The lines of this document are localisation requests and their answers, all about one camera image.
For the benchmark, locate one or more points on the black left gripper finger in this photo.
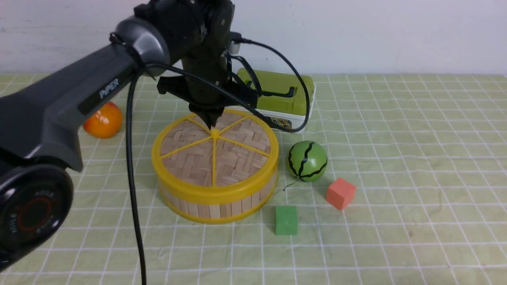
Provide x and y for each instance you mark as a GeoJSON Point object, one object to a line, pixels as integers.
{"type": "Point", "coordinates": [206, 115]}

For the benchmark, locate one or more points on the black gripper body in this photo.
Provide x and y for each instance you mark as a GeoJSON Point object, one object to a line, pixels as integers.
{"type": "Point", "coordinates": [210, 85]}

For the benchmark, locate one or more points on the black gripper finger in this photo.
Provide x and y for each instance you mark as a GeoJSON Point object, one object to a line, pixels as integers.
{"type": "Point", "coordinates": [216, 114]}

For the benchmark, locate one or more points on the yellow woven steamer lid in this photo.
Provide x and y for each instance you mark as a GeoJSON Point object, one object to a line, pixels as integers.
{"type": "Point", "coordinates": [236, 159]}

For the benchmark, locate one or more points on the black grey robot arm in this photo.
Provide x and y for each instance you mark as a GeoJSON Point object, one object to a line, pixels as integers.
{"type": "Point", "coordinates": [40, 123]}

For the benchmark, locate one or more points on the bamboo steamer basket yellow rim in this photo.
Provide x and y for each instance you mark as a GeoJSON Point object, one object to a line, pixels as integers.
{"type": "Point", "coordinates": [219, 213]}

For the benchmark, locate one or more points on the green lidded white storage box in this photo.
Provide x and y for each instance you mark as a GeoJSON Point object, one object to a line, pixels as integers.
{"type": "Point", "coordinates": [283, 100]}

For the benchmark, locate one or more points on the green toy watermelon ball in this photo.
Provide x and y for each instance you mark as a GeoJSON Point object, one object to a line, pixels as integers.
{"type": "Point", "coordinates": [306, 161]}

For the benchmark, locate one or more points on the orange red toy pear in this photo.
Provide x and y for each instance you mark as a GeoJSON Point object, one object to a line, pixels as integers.
{"type": "Point", "coordinates": [105, 123]}

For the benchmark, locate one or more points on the green foam cube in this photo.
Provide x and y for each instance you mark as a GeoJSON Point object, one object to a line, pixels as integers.
{"type": "Point", "coordinates": [286, 220]}

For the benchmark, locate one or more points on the orange red foam cube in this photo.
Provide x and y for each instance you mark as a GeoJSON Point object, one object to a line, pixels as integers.
{"type": "Point", "coordinates": [340, 194]}

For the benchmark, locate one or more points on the green checked tablecloth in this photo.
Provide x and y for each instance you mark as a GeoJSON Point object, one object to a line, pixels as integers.
{"type": "Point", "coordinates": [428, 157]}

